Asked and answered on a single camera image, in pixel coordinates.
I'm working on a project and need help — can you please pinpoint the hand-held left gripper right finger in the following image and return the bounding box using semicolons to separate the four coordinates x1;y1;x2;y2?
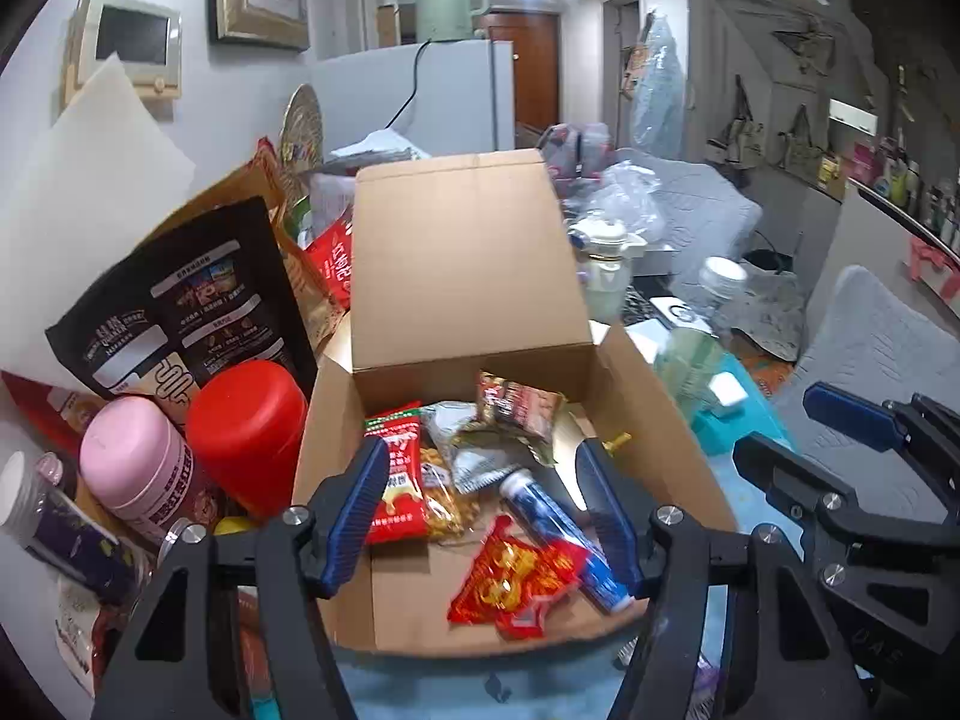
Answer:
574;435;856;720

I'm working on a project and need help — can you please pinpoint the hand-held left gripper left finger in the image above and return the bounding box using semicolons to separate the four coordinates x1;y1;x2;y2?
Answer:
90;435;392;720

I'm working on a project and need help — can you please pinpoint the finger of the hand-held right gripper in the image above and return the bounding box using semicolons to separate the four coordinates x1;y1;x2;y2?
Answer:
731;431;857;535
802;381;960;466

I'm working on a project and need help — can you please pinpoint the blue tablet tube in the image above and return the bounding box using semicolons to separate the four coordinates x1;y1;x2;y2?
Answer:
499;469;638;612

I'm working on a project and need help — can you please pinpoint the small gold box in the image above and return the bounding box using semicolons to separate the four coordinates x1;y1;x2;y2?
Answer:
536;403;601;511

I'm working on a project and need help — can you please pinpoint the yellow noodle snack clear packet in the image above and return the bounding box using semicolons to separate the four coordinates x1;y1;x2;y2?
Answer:
420;446;481;541

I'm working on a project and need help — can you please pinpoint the red gold print snack packet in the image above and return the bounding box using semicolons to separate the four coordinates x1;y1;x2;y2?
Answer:
448;514;593;640

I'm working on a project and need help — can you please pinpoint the white patterned snack packet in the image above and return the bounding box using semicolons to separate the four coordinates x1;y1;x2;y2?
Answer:
424;401;541;496

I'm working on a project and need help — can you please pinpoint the cardboard box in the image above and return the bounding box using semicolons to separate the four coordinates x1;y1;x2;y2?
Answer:
292;150;740;653

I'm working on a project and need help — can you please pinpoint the light blue floral tablecloth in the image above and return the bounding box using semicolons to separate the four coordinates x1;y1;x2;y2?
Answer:
330;360;811;720

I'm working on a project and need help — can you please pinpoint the grey leaf pattern chair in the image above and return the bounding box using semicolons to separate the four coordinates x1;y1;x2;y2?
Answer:
615;148;762;263
787;264;960;466

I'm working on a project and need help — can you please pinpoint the red canister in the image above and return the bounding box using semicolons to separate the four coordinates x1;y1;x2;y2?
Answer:
185;360;310;518

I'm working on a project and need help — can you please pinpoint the plastic bottle green drink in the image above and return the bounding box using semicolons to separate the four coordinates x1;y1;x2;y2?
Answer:
656;256;751;421

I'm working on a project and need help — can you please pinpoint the pink red gift box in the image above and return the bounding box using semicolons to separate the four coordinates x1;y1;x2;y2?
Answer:
907;236;960;293

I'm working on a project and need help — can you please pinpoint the white square device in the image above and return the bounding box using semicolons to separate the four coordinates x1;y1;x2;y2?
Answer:
649;296;707;332

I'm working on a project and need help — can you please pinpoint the pink canister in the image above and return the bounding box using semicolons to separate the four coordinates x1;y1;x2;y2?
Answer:
79;396;218;545

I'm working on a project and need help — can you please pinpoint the row of assorted bottles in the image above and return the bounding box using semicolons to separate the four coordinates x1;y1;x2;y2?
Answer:
817;135;960;248

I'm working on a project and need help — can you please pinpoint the white teapot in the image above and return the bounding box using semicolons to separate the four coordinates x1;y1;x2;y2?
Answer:
568;219;650;320

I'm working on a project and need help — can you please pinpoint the red bag white print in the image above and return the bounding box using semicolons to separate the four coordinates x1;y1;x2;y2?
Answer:
300;206;355;312

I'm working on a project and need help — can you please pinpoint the hanging tote bag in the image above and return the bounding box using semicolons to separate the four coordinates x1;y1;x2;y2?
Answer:
709;75;766;166
776;105;826;181

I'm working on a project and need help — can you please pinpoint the black pouch bag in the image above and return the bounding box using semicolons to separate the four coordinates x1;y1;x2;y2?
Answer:
45;196;320;428

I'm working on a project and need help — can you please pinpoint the purple label jar white lid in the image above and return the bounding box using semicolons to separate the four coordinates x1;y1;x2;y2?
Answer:
0;452;151;605

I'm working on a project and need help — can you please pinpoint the red white packet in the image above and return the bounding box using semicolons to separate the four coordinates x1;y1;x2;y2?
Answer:
56;577;140;698

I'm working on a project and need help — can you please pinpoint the crumpled clear plastic bag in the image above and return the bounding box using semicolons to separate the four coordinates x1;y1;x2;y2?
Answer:
589;161;665;245

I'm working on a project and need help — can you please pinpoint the brown paper bag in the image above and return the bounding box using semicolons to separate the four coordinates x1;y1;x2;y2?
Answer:
150;139;338;361

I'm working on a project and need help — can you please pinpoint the stack of papers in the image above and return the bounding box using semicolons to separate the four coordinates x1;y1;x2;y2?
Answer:
322;127;428;173

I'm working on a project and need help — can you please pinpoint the patterned backpack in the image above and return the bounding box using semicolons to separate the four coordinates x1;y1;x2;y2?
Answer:
538;122;616;181

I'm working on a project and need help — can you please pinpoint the hanging clear plastic bag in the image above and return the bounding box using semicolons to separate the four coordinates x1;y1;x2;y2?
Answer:
628;11;687;158

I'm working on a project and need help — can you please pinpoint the round woven plate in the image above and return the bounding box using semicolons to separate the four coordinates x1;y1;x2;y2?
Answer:
280;84;325;166

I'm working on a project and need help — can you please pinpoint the white foam board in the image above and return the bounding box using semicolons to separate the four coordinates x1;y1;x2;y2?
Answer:
0;54;197;376

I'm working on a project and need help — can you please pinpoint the white fridge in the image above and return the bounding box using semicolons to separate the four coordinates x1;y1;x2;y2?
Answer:
311;37;517;162

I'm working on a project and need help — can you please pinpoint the brown door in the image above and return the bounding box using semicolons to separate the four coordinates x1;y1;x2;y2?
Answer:
480;11;561;132

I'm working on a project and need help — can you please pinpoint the green electric kettle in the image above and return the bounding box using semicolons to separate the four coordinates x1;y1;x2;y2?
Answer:
416;0;490;42

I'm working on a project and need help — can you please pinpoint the black kettle cable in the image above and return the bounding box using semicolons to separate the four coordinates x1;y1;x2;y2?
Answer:
384;40;436;132

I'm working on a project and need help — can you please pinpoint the wall intercom panel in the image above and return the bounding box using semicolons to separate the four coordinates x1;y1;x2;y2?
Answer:
61;0;183;102

